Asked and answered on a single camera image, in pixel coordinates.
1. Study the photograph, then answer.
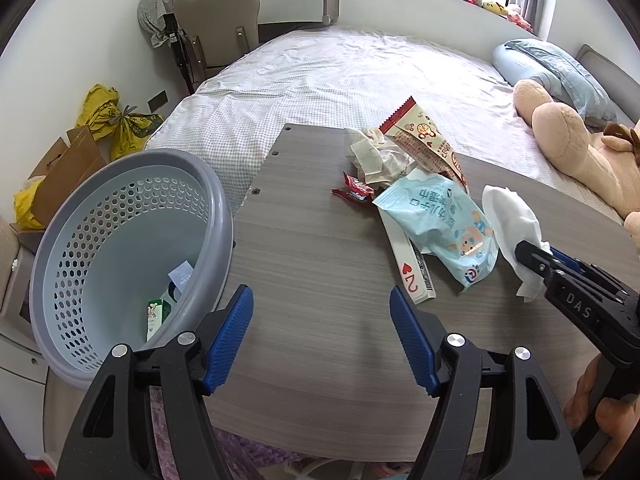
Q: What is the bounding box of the white playing card box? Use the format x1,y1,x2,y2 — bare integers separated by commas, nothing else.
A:
377,205,437,306

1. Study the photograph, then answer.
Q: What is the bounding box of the purple fluffy rug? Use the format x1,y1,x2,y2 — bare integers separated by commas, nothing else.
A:
150,390,301,480

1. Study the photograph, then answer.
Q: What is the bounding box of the grey plastic stool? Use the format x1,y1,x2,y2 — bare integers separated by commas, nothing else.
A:
0,250,38,341

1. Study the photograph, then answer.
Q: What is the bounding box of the blue patterned pillow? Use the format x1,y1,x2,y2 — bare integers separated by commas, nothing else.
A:
505,39,623,128

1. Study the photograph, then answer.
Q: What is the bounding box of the beige tissue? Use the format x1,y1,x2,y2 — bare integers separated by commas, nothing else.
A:
344,126,416,184

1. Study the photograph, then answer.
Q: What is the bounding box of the person's right hand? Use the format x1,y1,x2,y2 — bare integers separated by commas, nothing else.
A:
564,354,640,463

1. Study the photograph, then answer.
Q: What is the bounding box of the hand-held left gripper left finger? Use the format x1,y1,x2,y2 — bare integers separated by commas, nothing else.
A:
56,285,254,480

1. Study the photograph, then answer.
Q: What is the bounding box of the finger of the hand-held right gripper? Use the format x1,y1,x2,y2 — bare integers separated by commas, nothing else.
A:
515,241,555,286
549,246,598,275

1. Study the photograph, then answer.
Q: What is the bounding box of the brown cardboard box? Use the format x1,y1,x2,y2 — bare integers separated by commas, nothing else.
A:
27,125,108,216

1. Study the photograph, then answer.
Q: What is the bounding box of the light blue wet wipes packet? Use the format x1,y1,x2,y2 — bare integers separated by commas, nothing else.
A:
372,167,500,295

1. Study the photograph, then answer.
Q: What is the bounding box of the red candy wrapper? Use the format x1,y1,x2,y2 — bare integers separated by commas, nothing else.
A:
331,171,376,204

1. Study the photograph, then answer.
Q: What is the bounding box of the lavender carton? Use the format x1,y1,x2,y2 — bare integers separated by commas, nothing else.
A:
169,260,196,291

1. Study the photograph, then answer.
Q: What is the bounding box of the standing fan with checkered cover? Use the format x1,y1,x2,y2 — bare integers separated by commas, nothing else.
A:
137,0,208,93

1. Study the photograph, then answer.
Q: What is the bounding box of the yellow plain sack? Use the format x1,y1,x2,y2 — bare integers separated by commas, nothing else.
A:
75,84,121,141

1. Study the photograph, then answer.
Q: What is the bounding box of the bed with checkered sheet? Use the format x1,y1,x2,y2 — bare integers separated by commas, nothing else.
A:
145,27,640,221

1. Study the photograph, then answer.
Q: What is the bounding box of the white wet wipe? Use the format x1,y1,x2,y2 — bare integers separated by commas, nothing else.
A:
481,185,553,303

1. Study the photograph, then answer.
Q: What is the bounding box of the yellow plastic bag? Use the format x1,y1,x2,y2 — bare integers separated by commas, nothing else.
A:
14,177,46,231

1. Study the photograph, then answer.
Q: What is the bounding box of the green and white carton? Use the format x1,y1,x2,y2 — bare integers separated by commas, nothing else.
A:
146,297,173,342

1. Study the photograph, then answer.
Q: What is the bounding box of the grey headboard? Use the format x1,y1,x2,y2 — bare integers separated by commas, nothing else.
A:
575,44,640,126

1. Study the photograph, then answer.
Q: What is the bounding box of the grey perforated plastic basket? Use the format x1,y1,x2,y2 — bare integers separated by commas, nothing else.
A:
29,149,235,391

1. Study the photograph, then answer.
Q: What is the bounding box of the red and beige snack wrapper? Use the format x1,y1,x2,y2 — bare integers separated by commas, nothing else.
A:
378,96,470,193

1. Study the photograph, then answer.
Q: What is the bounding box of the white cabinet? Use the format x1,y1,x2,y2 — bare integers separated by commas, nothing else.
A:
0,332,51,386

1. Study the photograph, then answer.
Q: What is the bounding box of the beige upholstered chair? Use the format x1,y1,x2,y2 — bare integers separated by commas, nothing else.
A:
172,0,261,93

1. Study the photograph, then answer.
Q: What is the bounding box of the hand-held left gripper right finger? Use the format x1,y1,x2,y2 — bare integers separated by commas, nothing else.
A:
390,286,583,480

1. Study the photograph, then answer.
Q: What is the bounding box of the yellow printed sack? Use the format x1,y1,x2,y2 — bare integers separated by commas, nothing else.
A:
110,106,165,161

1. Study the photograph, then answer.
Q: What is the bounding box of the white and grey desk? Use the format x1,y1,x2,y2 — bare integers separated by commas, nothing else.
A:
257,0,341,28

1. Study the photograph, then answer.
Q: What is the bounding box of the beige teddy bear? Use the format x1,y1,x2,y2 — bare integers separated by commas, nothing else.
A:
514,79,640,256

